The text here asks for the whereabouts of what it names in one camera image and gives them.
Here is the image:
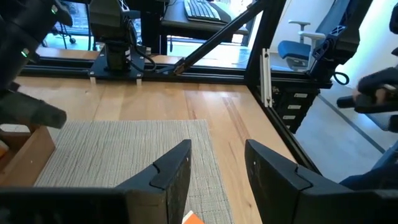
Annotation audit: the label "black handheld controller handle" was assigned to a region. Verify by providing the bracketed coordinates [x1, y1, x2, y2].
[336, 93, 398, 114]

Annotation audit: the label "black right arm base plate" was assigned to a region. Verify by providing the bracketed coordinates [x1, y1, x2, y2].
[88, 46, 147, 79]

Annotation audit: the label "person's hand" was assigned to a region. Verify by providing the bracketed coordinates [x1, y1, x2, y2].
[353, 83, 398, 105]

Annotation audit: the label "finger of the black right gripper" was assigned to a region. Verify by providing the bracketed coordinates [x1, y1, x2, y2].
[0, 89, 68, 130]

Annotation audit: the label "silver metal bracket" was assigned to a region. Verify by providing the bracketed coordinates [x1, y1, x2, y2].
[260, 48, 274, 108]

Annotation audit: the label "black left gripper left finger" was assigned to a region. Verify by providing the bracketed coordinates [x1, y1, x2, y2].
[114, 139, 193, 224]

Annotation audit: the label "wooden tea organizer box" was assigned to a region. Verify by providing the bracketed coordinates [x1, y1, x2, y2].
[0, 124, 56, 187]

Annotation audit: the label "person's leg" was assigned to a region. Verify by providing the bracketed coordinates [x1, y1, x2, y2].
[338, 146, 398, 191]

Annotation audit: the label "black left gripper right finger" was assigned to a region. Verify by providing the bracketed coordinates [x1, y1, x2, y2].
[244, 139, 343, 224]

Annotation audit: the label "white orange tea packet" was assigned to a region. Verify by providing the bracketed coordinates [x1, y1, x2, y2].
[182, 210, 206, 224]

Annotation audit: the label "black computer keyboard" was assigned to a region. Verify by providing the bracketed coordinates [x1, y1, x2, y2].
[183, 0, 233, 24]

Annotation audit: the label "grey woven placemat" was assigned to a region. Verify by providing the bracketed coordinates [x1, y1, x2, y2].
[34, 119, 236, 224]

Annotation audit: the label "blue office chair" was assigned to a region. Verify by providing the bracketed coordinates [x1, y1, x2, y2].
[277, 20, 326, 71]

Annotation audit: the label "person's forearm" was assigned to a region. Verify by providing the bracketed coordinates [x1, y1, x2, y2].
[357, 67, 398, 91]

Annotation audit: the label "black aluminium table frame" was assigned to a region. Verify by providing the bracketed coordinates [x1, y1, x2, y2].
[18, 0, 374, 175]

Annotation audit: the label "black drawer unit white labels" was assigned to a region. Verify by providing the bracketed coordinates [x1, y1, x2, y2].
[273, 86, 321, 134]

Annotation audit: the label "dark grey desk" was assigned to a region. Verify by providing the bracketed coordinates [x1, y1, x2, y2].
[161, 0, 249, 41]

